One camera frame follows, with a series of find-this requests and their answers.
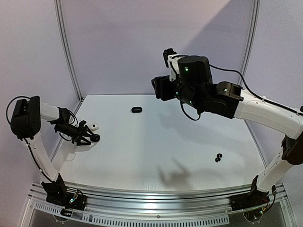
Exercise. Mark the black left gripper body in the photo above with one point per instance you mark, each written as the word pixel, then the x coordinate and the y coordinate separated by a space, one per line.
pixel 78 134

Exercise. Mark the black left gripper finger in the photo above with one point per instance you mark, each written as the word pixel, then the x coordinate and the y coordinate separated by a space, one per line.
pixel 82 142
pixel 86 132

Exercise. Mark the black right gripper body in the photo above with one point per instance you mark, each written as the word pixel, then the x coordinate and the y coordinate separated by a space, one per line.
pixel 160 86

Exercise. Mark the black glossy charging case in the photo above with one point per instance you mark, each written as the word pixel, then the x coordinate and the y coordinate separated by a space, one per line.
pixel 95 138

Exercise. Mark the white earbud charging case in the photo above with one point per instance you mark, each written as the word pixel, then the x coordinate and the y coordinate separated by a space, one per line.
pixel 94 127

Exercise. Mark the black oval charging case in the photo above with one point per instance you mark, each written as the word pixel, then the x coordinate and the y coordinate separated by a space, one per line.
pixel 136 109

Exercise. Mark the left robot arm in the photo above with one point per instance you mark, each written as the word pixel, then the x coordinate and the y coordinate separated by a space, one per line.
pixel 24 115

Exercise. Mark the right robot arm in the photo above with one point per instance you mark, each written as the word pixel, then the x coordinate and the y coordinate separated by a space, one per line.
pixel 190 82

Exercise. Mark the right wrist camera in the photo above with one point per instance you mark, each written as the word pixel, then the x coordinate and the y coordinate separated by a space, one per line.
pixel 171 61

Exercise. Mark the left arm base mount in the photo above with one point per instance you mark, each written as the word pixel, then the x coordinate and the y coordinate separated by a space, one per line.
pixel 57 194

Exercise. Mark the aluminium front rail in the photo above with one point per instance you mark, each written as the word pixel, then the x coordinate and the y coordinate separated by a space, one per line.
pixel 130 208

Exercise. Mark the aluminium frame post left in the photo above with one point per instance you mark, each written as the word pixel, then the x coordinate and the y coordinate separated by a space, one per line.
pixel 66 49

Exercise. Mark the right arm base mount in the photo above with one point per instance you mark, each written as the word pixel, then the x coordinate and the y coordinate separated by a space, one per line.
pixel 248 200

